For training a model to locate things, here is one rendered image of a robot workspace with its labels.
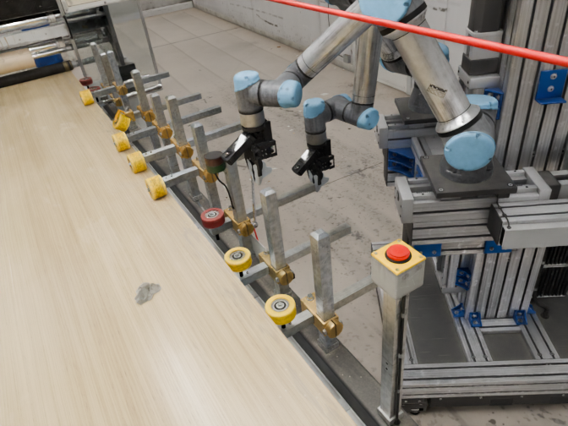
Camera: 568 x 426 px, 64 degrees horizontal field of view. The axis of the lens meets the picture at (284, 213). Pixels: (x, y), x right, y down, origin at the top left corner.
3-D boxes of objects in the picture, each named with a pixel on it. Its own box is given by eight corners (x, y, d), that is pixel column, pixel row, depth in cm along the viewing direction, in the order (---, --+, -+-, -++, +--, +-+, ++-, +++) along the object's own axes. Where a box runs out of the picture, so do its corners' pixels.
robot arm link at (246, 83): (253, 79, 125) (226, 78, 128) (259, 116, 132) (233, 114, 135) (264, 68, 131) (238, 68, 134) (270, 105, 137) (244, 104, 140)
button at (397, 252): (398, 247, 86) (399, 240, 85) (413, 259, 83) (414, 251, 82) (382, 256, 84) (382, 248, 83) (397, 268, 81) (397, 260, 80)
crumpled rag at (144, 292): (145, 280, 133) (143, 274, 132) (165, 285, 130) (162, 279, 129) (125, 301, 127) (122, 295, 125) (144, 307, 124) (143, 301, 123)
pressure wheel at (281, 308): (273, 320, 129) (268, 291, 122) (301, 322, 127) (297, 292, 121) (267, 343, 123) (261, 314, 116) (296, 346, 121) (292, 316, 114)
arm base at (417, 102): (443, 96, 183) (445, 72, 177) (453, 111, 171) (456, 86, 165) (405, 100, 184) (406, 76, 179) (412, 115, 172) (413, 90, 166)
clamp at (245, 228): (237, 215, 169) (235, 204, 166) (254, 233, 159) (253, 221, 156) (224, 221, 167) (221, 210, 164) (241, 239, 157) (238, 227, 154)
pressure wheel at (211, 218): (223, 229, 167) (217, 203, 160) (232, 240, 161) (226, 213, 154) (203, 237, 164) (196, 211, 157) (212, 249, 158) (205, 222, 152)
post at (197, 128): (223, 226, 190) (199, 119, 163) (226, 231, 188) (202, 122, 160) (215, 230, 189) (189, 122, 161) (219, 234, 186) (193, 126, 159)
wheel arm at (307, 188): (311, 189, 178) (310, 180, 175) (316, 193, 175) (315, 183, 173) (210, 233, 162) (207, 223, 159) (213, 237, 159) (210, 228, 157)
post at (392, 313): (390, 402, 115) (397, 271, 90) (404, 417, 112) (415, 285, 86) (377, 412, 114) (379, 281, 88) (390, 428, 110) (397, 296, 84)
